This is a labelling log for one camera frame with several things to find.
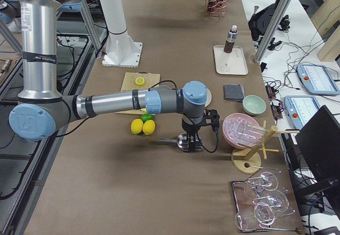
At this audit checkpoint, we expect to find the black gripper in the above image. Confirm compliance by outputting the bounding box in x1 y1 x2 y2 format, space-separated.
182 109 219 152

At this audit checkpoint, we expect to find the white round plate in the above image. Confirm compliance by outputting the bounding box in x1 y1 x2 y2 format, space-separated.
205 89 212 107

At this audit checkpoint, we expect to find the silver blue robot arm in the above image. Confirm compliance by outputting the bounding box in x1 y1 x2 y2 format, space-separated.
9 0 219 152

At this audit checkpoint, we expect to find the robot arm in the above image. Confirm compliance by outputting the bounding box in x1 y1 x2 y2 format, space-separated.
1 0 21 24

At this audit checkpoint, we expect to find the dark mirrored glass tray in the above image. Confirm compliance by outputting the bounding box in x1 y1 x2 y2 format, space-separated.
231 180 274 233

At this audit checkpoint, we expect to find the cream rabbit tray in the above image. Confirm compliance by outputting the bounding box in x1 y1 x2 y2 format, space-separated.
213 45 248 75

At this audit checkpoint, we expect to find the dark tea bottle on tray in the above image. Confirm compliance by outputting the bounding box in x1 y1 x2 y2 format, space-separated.
224 25 237 53

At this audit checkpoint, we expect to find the metal ice scoop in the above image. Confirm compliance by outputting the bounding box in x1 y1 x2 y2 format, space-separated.
159 133 189 151

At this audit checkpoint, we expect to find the pink bowl with ice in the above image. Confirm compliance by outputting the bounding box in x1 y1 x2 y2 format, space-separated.
223 113 265 149

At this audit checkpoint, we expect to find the wooden cup tree stand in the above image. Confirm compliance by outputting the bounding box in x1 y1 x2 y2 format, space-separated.
231 121 300 174

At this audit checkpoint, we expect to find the yellow lemon beside lime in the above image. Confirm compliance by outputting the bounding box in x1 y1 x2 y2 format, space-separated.
142 120 156 135

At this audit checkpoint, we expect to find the clear glass on stand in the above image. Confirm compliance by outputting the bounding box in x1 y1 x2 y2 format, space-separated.
235 123 266 142

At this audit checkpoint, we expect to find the green lime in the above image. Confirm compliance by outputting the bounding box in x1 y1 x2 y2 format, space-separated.
141 113 154 123

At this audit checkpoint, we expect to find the yellow lemon near edge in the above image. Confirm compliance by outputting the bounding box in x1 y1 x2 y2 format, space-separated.
130 118 144 135

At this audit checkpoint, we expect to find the grey folded cloth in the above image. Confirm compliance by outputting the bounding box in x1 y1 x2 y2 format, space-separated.
223 84 244 102

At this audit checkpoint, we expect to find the mint green bowl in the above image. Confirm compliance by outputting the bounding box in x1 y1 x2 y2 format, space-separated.
242 95 267 116

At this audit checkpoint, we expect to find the wooden cutting board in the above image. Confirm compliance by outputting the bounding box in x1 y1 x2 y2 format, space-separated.
116 72 160 116

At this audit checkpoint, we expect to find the wine glass rear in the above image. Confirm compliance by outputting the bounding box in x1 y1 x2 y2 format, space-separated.
246 172 278 193

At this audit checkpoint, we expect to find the wine glass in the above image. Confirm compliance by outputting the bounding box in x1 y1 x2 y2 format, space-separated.
246 172 278 193
234 202 275 232
252 190 289 212

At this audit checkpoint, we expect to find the half lemon slice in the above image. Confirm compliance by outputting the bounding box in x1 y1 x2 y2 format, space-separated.
135 77 146 86

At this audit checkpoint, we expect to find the wine glass front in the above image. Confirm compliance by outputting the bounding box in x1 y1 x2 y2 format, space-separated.
234 202 275 232

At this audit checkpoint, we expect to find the wine glass middle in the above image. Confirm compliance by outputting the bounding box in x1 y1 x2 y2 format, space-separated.
252 190 289 212

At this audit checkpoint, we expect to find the teach pendant near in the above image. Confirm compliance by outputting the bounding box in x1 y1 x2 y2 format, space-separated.
284 95 320 129

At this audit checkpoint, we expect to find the teach pendant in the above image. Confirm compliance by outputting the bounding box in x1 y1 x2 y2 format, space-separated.
284 95 320 129
296 64 339 96

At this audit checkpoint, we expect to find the black monitor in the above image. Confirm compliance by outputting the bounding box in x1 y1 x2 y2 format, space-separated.
296 105 339 181

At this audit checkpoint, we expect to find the teach pendant far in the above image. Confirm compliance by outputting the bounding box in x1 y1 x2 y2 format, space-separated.
296 64 339 96

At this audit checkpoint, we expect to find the bottle in copper rack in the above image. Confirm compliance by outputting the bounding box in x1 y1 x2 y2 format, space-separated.
207 0 217 13

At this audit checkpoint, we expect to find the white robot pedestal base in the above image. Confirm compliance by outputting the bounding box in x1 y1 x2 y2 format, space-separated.
100 0 142 68

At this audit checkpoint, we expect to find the copper wire bottle rack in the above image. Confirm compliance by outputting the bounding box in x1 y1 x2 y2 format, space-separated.
205 0 227 19

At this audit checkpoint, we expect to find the aluminium frame post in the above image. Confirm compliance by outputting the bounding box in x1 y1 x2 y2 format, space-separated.
253 0 291 64

